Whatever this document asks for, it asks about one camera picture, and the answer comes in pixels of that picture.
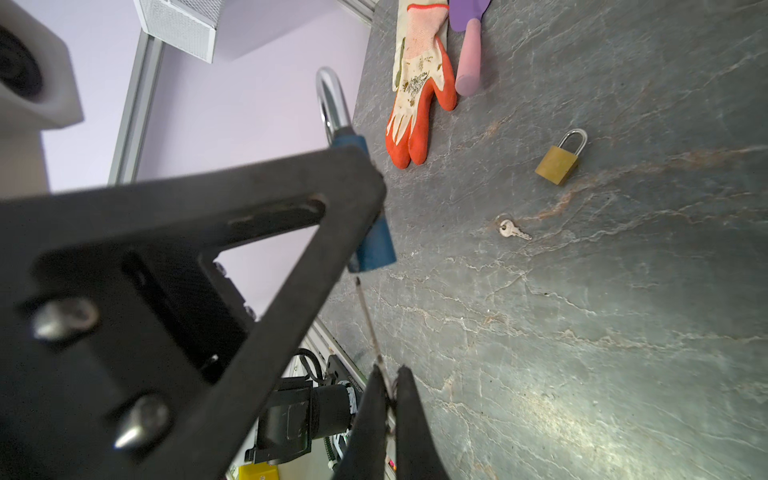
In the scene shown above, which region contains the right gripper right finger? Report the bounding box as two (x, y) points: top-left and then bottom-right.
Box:
(394, 365), (449, 480)

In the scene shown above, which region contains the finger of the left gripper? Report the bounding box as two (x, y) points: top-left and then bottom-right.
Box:
(1, 147), (386, 479)

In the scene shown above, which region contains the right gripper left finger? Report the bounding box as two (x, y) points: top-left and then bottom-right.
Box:
(332, 365), (389, 480)

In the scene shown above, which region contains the silver key for blue padlock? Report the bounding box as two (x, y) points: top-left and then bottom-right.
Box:
(354, 275), (394, 401)

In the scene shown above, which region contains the blue padlock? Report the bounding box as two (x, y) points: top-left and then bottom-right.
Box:
(315, 66), (398, 275)

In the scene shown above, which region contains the small silver key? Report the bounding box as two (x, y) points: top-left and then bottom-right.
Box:
(498, 219), (532, 241)

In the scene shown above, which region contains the brass padlock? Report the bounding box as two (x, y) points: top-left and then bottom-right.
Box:
(535, 128), (588, 186)

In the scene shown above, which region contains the orange work glove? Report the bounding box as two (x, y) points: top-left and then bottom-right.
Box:
(386, 1), (458, 169)

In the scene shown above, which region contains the purple pink toy shovel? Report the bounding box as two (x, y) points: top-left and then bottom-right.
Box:
(449, 0), (491, 96)

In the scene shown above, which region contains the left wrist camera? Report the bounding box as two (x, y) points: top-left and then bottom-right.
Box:
(1, 1), (84, 200)

